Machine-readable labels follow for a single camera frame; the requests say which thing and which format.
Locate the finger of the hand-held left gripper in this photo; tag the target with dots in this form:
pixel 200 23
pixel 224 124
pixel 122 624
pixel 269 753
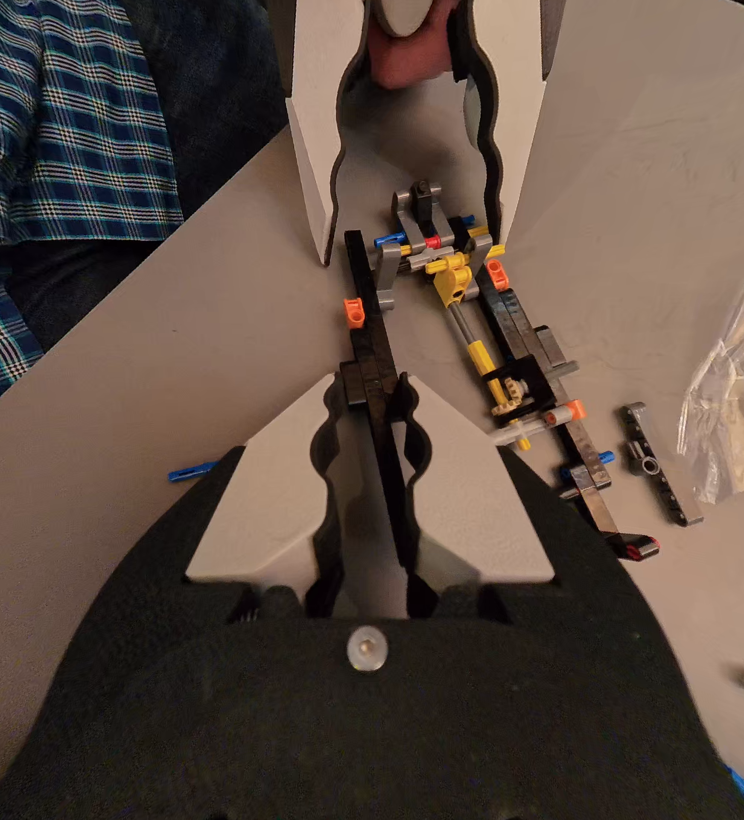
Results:
pixel 311 160
pixel 519 128

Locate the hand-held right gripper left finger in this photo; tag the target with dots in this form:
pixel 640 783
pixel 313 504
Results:
pixel 263 512

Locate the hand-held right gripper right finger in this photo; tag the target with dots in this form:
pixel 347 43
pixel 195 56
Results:
pixel 480 512

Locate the black lego drive shaft assembly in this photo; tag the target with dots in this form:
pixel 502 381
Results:
pixel 528 378

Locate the blue lego pin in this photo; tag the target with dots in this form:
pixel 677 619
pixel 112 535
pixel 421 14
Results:
pixel 192 472

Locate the small dark grey lego connector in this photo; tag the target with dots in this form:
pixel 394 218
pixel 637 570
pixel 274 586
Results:
pixel 647 462

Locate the grey lego beam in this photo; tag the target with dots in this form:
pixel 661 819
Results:
pixel 682 499

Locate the person's left hand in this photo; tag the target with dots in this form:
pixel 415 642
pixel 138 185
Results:
pixel 410 61

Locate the blue plaid shirt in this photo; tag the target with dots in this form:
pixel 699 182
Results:
pixel 58 128

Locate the clear plastic bag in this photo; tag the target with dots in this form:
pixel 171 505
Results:
pixel 730 397

